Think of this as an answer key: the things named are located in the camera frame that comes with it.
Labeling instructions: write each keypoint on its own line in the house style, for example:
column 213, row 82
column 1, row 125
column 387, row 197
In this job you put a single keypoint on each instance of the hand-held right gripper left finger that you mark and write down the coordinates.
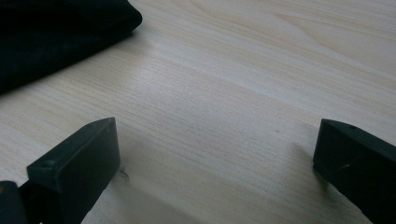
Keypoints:
column 77, row 165

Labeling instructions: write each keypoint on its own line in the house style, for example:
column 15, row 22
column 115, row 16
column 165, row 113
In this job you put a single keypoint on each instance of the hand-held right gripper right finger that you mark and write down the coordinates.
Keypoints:
column 358, row 161

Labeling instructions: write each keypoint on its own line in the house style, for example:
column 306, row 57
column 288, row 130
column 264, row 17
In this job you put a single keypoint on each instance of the black cloth garment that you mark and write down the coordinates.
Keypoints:
column 46, row 37

